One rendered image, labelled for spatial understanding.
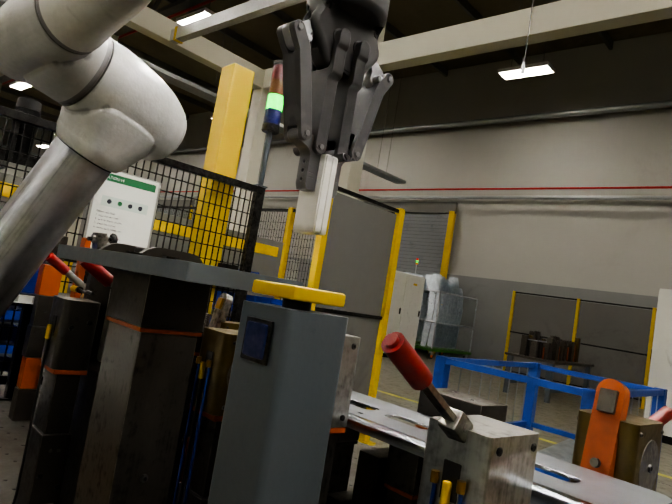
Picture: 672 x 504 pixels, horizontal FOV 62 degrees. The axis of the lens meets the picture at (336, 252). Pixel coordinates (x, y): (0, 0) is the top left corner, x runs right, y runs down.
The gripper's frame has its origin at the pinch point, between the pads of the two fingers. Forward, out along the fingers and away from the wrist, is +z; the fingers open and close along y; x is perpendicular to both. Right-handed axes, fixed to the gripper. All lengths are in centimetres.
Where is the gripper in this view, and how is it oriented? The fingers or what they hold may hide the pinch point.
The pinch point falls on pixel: (315, 195)
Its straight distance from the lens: 50.5
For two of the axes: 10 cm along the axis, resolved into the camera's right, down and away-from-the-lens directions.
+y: 7.1, 1.8, 6.8
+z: -1.7, 9.8, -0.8
